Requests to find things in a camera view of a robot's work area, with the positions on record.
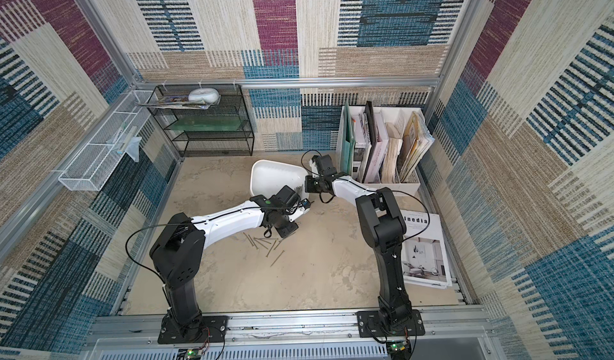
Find white round device on shelf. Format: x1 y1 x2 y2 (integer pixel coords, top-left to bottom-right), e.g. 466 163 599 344
188 88 221 105

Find brown envelopes in organizer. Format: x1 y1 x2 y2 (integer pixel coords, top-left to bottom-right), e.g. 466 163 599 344
398 112 435 183

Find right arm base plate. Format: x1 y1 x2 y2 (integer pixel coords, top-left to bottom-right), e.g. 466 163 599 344
355 309 425 339

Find steel nail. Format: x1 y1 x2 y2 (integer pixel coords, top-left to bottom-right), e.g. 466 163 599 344
270 250 285 267
243 232 258 250

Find black wire mesh shelf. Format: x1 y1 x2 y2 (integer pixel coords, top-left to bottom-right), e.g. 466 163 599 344
147 83 255 158

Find white wire wall basket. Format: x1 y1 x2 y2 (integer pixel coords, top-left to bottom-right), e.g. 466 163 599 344
59 90 150 192

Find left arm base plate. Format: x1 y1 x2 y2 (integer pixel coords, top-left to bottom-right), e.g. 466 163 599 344
158 314 229 345

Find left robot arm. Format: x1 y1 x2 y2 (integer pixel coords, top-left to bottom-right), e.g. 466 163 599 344
150 186 311 342

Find steel nail lower middle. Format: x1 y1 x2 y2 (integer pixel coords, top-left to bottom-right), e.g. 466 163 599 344
270 250 285 267

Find white plastic storage box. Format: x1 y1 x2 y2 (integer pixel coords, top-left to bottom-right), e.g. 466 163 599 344
249 160 309 199

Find white Inedia magazine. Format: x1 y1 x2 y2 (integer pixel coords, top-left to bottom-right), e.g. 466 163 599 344
401 210 452 289

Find steel nail far left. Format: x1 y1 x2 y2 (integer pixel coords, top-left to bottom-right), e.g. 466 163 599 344
243 232 258 250

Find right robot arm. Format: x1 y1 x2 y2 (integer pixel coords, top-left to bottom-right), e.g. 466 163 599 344
305 155 419 334

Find green folder in organizer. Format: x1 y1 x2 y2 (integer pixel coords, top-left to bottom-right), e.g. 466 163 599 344
339 104 355 175

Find magazines on black shelf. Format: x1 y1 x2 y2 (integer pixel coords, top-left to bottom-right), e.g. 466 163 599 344
139 96 212 110

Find white desktop file organizer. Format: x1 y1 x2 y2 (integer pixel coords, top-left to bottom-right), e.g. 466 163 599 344
336 105 421 194

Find black binder in organizer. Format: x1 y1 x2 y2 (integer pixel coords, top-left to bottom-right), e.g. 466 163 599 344
365 101 377 147

